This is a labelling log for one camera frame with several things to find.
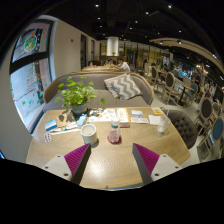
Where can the white drinking straw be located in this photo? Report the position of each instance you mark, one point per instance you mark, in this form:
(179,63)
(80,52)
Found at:
(166,113)

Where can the grey white chevron cushion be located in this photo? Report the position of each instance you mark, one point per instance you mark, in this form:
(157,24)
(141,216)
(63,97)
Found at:
(123,87)

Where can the pale ceramic mug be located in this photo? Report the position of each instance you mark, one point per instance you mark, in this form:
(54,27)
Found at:
(89,135)

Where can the person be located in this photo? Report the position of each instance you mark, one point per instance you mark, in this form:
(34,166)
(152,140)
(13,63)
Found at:
(124,66)

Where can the green potted plant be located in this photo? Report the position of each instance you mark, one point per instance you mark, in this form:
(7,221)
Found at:
(76,93)

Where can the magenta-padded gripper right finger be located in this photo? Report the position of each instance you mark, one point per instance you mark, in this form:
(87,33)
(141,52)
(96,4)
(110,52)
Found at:
(150,160)

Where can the grey curved sofa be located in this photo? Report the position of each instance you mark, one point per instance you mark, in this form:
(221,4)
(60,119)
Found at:
(63,83)

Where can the framed colourful poster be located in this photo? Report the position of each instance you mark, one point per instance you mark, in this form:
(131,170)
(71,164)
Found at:
(31,41)

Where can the small yellow card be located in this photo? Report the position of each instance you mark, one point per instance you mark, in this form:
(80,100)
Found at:
(157,110)

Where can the clear plastic bottle white cap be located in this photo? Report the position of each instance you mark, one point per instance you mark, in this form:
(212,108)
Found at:
(114,131)

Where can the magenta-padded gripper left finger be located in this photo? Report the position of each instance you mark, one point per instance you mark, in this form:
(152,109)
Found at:
(75,160)

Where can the light blue small carton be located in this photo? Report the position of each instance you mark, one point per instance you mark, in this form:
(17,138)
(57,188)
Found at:
(82,120)

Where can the blue and white flat box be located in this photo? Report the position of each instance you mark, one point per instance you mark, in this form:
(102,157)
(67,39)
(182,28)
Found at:
(51,125)

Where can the group of ceiling lights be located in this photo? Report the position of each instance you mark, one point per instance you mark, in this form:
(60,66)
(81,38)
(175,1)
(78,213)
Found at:
(97,5)

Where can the printed leaflet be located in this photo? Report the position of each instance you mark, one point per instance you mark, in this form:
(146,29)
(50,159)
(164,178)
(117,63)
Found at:
(101,115)

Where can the grey tufted chair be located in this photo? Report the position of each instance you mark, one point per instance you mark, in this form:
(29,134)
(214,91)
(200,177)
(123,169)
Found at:
(183,126)

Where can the group of dining chairs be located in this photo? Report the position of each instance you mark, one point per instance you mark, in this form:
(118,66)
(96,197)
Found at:
(170,81)

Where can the clear plastic cup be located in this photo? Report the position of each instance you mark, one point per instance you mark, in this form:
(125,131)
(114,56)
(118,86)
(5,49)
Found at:
(162,128)

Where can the long white tube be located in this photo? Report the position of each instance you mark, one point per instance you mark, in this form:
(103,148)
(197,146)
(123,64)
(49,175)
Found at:
(65,131)

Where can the small white blue box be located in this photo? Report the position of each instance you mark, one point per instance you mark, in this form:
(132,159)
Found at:
(137,113)

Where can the silver pill blister pack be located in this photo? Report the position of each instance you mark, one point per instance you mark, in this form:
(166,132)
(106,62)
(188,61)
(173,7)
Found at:
(47,137)

